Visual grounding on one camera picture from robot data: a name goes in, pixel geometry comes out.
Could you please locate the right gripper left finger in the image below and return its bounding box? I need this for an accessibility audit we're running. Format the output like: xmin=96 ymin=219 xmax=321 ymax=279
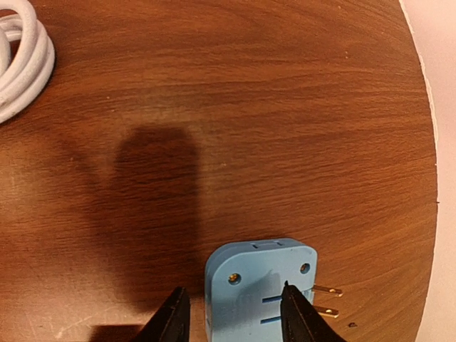
xmin=132 ymin=286 xmax=190 ymax=342

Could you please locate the white knotted purple-strip cable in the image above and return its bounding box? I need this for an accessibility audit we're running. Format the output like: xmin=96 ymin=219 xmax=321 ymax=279
xmin=0 ymin=0 xmax=56 ymax=124

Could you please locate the blue charger plug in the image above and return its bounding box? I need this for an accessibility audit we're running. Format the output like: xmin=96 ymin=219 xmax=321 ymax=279
xmin=204 ymin=238 xmax=343 ymax=342

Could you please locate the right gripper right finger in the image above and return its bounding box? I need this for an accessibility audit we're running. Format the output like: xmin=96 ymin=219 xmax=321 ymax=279
xmin=280 ymin=281 xmax=345 ymax=342

